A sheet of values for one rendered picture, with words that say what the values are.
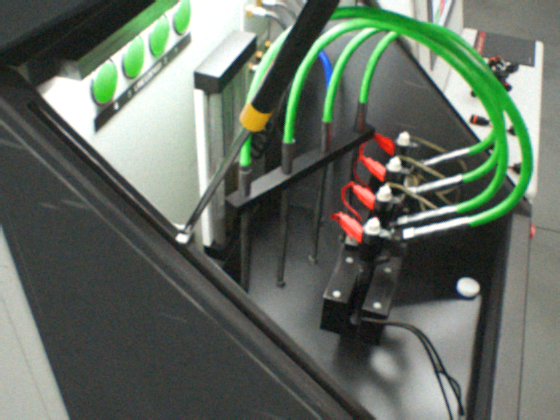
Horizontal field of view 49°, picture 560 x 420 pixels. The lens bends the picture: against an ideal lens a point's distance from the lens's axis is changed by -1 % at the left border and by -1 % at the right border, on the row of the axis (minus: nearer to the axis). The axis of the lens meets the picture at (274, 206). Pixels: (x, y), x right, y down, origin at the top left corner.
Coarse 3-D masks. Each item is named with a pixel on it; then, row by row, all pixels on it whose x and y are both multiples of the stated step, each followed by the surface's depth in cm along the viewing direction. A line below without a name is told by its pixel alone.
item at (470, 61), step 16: (336, 16) 71; (352, 16) 70; (368, 16) 69; (384, 16) 69; (400, 16) 68; (416, 32) 69; (432, 32) 68; (272, 48) 76; (448, 48) 68; (464, 64) 69; (480, 64) 69; (256, 80) 80; (496, 80) 69; (496, 96) 70; (512, 112) 70; (528, 144) 72; (240, 160) 90; (528, 160) 73; (528, 176) 75; (512, 192) 78; (496, 208) 80; (480, 224) 82
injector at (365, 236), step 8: (368, 232) 89; (368, 240) 89; (376, 240) 89; (360, 248) 92; (368, 248) 90; (376, 248) 91; (360, 256) 92; (368, 256) 91; (376, 256) 92; (384, 256) 92; (360, 264) 93; (368, 264) 92; (376, 264) 92; (360, 272) 95; (368, 272) 94; (360, 280) 96; (368, 280) 96; (360, 288) 97; (360, 296) 98; (360, 304) 99; (352, 312) 101; (360, 312) 100; (352, 320) 102
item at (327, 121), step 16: (368, 32) 88; (352, 48) 90; (336, 64) 93; (336, 80) 94; (480, 80) 86; (320, 144) 103; (496, 144) 92; (496, 160) 93; (464, 176) 97; (480, 176) 96; (416, 192) 102; (432, 192) 100
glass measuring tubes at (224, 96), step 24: (216, 48) 89; (240, 48) 89; (216, 72) 84; (240, 72) 95; (216, 96) 87; (240, 96) 95; (216, 120) 89; (216, 144) 92; (216, 168) 95; (216, 192) 98; (216, 216) 102; (240, 216) 111; (216, 240) 105
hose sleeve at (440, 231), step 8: (464, 216) 83; (432, 224) 85; (440, 224) 84; (448, 224) 84; (456, 224) 83; (464, 224) 82; (416, 232) 86; (424, 232) 86; (432, 232) 85; (440, 232) 84; (448, 232) 84
